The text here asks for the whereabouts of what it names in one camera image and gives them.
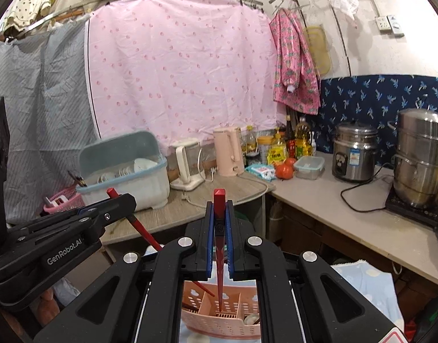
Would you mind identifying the white slotted spatula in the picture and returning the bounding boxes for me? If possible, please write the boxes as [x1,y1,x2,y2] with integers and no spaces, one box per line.
[306,0,320,26]

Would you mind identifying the clear bottle dark sauce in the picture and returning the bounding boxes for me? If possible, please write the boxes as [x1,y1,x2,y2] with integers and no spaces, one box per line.
[244,125,259,167]

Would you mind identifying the small pink plastic basket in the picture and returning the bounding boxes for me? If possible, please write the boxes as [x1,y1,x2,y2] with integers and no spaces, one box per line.
[43,187,86,216]

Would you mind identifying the pink floral apron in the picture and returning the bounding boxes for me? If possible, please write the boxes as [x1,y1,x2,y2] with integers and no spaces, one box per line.
[268,7,321,116]

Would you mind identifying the steel steamer pot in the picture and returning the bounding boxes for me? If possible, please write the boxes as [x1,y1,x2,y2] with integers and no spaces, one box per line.
[387,107,438,209]

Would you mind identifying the wood-grain counter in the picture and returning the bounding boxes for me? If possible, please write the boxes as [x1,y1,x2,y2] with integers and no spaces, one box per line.
[100,171,277,246]

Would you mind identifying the black induction cooker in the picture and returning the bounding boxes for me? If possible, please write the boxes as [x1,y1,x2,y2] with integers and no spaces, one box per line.
[384,185,438,228]

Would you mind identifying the blue wet wipes pack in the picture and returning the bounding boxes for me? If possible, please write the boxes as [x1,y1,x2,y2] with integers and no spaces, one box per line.
[244,163,277,181]

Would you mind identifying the stack of white bowls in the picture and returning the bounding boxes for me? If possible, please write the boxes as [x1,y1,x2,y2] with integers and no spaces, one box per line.
[97,157,159,184]

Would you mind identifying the beige countertop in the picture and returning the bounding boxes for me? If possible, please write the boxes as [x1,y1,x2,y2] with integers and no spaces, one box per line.
[270,149,438,289]

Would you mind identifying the yellow can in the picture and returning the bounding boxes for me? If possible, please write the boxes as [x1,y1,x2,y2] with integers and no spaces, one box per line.
[257,135,275,167]

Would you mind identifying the dark soy sauce bottle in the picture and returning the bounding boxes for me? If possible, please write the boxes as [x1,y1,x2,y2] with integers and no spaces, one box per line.
[285,114,297,160]

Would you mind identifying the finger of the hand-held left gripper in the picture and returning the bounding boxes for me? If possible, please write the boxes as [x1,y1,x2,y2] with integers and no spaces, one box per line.
[5,192,138,258]

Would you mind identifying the white power cable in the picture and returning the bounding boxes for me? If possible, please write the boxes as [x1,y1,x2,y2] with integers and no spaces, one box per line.
[182,166,270,208]

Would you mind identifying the steel rice cooker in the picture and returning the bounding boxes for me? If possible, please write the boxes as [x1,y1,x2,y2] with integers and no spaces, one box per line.
[331,121,380,184]

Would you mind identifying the pink dotted curtain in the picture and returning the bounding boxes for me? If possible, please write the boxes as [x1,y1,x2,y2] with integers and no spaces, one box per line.
[85,0,281,151]

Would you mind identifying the dark chopsticks bundle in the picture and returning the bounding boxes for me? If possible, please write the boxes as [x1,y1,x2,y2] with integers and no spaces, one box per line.
[67,169,88,189]

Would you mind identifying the black power cable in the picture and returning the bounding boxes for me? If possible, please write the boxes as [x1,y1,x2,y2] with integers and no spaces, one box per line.
[339,162,395,213]

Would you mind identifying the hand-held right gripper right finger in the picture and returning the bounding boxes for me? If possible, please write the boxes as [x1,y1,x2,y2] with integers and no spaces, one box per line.
[225,201,408,343]

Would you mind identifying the clear food container green lid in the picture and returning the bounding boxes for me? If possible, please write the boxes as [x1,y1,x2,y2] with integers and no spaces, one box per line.
[293,155,326,181]

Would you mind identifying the grey striped cloth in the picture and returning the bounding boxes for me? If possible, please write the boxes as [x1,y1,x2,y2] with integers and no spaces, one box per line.
[0,19,102,224]

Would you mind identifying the yellow seasoning bottle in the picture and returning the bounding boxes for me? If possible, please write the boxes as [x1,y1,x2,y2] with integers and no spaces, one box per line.
[267,132,288,167]

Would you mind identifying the white electric kettle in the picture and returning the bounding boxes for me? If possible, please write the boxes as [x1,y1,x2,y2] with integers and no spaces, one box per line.
[168,138,207,192]

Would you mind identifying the navy floral wall cloth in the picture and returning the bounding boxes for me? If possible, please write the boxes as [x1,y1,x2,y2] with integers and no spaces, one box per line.
[317,74,438,173]

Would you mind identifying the pink electric kettle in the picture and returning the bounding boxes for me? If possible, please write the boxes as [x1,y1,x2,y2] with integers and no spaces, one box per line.
[212,126,245,178]

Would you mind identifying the yellow plastic cutting board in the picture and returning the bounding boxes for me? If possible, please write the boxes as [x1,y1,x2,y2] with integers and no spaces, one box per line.
[304,25,334,78]

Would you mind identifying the white wall switch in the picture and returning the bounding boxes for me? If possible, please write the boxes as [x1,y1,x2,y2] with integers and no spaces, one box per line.
[387,15,405,38]

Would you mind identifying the white dish box grey lid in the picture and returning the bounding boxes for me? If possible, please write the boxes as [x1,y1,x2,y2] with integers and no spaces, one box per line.
[76,130,171,212]

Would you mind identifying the red chopstick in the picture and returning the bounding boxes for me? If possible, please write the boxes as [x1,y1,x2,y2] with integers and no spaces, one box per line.
[213,188,227,312]
[106,188,217,298]

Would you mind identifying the cooking oil bottle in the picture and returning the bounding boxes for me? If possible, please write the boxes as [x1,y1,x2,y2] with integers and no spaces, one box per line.
[294,116,314,158]

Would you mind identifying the pink perforated utensil basket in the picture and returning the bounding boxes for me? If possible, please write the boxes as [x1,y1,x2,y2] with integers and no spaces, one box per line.
[179,280,263,343]

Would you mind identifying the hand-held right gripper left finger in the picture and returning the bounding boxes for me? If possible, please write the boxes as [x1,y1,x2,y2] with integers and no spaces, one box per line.
[33,201,216,343]

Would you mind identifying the cream dotted hanging garment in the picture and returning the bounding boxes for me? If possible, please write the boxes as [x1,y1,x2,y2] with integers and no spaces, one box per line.
[0,0,63,32]

